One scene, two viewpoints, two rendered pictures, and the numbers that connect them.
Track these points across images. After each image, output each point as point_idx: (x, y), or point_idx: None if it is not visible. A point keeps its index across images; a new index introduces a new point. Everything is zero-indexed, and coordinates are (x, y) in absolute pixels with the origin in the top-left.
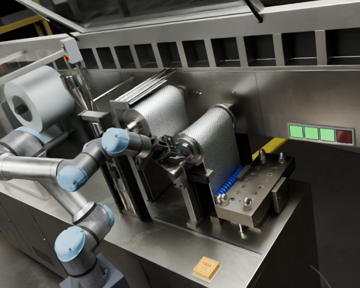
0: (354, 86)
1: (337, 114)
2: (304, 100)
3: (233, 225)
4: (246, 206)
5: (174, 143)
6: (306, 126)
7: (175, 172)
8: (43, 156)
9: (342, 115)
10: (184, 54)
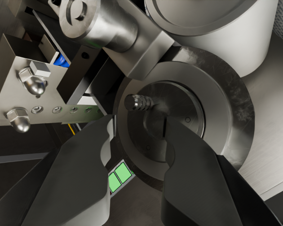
0: None
1: (121, 209)
2: (150, 206)
3: (12, 34)
4: (10, 123)
5: None
6: (130, 176)
7: (89, 46)
8: None
9: (118, 210)
10: None
